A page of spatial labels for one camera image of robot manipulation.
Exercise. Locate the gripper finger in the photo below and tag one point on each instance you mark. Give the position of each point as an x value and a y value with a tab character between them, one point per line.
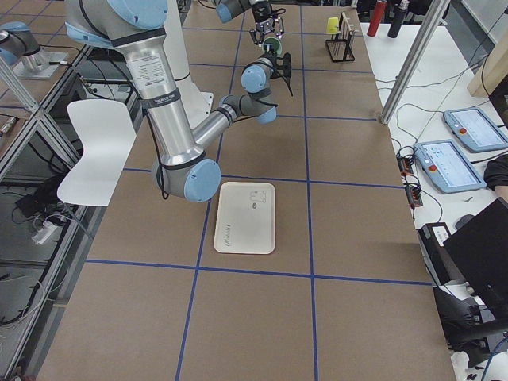
279	27
256	36

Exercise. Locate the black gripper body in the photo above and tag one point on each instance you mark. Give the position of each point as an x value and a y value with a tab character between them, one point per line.
259	15
280	63

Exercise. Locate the pale green cup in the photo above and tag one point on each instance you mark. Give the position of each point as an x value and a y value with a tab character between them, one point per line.
272	45

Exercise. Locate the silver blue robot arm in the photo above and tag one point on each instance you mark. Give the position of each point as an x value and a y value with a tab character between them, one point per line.
227	10
136	30

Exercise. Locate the yellow cup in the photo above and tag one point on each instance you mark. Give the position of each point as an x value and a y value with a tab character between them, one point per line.
332	27

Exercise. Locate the cream rabbit tray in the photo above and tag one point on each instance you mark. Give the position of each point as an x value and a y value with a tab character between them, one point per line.
245	219

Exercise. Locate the red thermos bottle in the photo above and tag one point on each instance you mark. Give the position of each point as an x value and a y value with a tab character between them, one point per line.
376	17

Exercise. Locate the black thermos bottle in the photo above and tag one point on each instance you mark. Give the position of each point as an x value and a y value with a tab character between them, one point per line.
400	11

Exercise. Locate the white plastic chair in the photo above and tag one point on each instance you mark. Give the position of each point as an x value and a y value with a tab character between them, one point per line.
107	135

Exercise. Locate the near blue teach pendant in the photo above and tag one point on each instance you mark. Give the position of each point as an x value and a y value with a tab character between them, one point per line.
447	167

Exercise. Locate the blue teach pendant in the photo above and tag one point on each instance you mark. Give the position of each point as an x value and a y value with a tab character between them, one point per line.
475	130
447	167

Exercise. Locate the far blue teach pendant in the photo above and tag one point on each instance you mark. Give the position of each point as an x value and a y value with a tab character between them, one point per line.
475	130

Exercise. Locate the seated man in black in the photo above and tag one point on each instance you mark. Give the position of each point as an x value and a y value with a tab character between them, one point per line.
496	176

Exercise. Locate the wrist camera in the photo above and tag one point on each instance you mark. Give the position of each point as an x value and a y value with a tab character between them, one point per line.
284	70

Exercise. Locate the black wire cup rack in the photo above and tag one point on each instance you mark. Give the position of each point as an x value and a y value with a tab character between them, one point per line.
339	47

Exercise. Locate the aluminium frame post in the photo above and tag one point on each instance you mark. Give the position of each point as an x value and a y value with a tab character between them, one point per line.
432	20

